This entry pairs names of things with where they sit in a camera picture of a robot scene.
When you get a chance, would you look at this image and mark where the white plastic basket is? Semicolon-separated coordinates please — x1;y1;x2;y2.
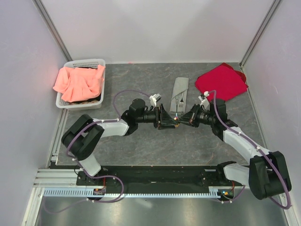
56;59;106;111

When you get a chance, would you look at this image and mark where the left aluminium frame post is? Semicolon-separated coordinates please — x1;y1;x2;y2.
33;0;73;61

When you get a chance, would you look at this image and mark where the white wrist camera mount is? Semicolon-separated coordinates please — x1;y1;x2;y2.
149;94;161;107
198;91;210;111

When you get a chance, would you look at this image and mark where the right aluminium frame post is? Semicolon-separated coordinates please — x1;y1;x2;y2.
239;0;282;69

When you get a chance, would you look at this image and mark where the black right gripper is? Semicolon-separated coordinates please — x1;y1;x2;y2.
176;104;215;128

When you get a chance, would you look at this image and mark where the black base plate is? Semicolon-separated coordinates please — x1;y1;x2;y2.
77;165;241;187

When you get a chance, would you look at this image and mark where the grey cloth napkin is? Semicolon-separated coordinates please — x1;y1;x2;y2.
170;77;189;114

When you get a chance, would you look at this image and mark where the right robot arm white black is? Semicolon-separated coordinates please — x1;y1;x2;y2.
178;99;292;200

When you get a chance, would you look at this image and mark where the red folded napkin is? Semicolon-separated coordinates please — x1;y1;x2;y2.
195;63;248;101

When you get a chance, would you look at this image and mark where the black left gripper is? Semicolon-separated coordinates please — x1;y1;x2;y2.
136;104;178;130

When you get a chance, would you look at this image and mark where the aluminium frame post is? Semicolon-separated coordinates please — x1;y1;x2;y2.
33;0;73;61
239;0;282;69

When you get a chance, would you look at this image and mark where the white slotted cable duct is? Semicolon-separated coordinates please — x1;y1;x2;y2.
43;186;221;199

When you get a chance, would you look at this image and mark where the salmon pink cloth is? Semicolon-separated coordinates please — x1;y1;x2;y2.
53;65;105;102

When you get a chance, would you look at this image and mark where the silver spoon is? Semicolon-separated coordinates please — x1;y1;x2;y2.
174;95;179;121

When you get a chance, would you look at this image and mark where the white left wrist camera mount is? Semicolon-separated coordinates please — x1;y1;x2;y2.
149;94;161;107

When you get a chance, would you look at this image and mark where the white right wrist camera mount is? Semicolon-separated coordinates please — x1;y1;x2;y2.
198;91;210;111

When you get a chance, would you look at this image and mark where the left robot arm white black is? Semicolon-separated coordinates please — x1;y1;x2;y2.
61;98;178;185

